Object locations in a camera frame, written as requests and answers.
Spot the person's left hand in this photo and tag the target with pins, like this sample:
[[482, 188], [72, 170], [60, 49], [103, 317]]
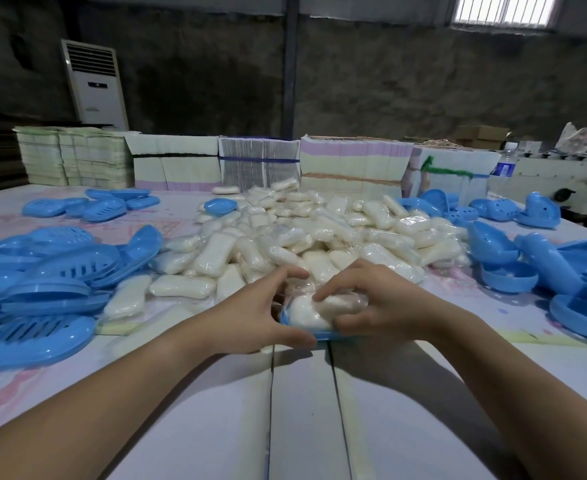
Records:
[[246, 319]]

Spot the person's right hand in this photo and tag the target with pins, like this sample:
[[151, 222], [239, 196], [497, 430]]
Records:
[[398, 307]]

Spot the person's left thumb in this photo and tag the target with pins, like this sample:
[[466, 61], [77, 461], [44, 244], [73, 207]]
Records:
[[293, 337]]

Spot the person's right thumb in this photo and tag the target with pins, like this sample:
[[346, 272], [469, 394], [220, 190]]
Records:
[[353, 320]]

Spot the white soap bar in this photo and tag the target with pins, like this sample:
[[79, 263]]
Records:
[[308, 312]]

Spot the blue soap dish base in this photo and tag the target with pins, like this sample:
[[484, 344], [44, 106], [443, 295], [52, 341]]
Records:
[[323, 335]]

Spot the person's left forearm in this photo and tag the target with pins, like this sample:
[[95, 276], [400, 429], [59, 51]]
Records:
[[98, 404]]

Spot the person's right forearm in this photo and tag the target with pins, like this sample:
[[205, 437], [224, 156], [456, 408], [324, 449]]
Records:
[[518, 394]]

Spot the pile of wrapped soaps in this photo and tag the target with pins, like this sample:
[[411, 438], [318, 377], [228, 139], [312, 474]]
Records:
[[323, 234]]

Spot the pink striped carton stack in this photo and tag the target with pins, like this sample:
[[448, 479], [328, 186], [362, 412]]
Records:
[[353, 162]]

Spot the row of blue dish parts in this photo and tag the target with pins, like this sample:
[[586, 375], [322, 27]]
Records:
[[493, 208]]

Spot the heap of blue dish bowls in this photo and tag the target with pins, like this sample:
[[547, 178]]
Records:
[[563, 274]]

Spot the clear plastic water bottle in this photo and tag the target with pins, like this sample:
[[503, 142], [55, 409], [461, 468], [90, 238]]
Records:
[[504, 164]]

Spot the brown cardboard box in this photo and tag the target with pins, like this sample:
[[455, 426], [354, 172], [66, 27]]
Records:
[[481, 135]]

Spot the large heap of blue lids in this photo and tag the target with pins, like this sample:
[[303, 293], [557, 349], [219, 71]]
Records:
[[53, 279]]

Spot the white packing machine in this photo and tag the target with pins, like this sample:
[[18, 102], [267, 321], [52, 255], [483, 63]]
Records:
[[558, 182]]

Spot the dark steel pillar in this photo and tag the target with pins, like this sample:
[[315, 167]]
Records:
[[290, 69]]

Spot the greenish flat carton stack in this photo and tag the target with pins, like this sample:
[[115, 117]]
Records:
[[96, 157], [41, 154]]

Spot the crumpled clear plastic bag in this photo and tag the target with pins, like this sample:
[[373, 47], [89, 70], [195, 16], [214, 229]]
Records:
[[578, 137]]

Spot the white floor air conditioner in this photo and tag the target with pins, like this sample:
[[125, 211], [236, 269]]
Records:
[[96, 84]]

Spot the barred window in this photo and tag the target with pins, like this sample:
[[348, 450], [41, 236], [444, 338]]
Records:
[[506, 9]]

